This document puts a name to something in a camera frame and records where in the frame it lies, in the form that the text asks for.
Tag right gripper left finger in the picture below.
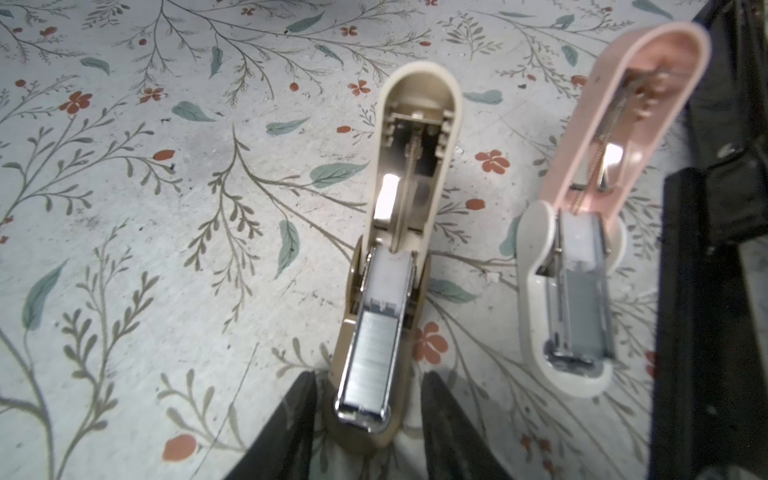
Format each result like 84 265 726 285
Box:
226 371 318 480

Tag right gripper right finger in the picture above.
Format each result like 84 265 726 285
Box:
421 371 512 480

